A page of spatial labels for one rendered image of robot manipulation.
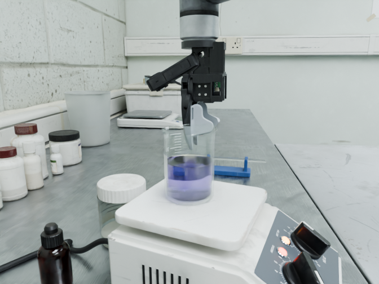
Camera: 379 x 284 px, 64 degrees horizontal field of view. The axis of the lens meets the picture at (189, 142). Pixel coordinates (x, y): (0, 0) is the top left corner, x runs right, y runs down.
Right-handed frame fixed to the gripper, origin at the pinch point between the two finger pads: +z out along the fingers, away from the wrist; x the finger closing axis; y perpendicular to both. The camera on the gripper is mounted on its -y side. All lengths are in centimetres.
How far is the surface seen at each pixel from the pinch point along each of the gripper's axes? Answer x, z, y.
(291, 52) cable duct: 107, -23, 28
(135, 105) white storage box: 63, 0, -40
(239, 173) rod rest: -1.6, 6.0, 10.6
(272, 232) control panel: -34.2, 0.5, 16.0
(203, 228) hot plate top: -39.1, -1.8, 10.4
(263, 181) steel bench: -3.3, 6.9, 15.4
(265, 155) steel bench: 15.6, 6.8, 15.7
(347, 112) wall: 116, 9, 58
